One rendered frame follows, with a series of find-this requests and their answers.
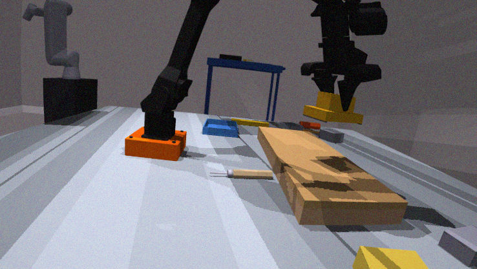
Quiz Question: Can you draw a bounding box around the tan wooden floor panel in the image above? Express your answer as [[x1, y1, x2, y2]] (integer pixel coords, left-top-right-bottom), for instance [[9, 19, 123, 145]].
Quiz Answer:
[[257, 127, 408, 226]]

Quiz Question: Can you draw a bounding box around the blue open tray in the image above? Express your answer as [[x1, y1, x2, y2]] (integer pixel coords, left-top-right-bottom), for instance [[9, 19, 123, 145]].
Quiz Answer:
[[202, 118, 239, 138]]

